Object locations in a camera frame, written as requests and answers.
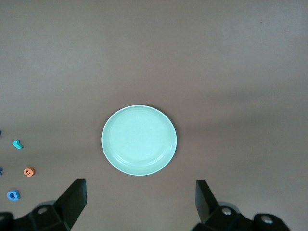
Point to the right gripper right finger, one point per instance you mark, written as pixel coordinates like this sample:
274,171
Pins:
204,202

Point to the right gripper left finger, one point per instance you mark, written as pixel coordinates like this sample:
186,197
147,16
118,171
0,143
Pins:
72,199

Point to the orange foam letter e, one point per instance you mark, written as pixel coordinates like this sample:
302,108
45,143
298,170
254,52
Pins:
26,172

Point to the teal foam letter r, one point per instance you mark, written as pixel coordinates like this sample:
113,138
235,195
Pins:
17,144

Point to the blue foam letter D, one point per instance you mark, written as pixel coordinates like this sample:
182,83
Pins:
16,195

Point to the light green plate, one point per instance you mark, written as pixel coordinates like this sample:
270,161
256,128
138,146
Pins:
139,140

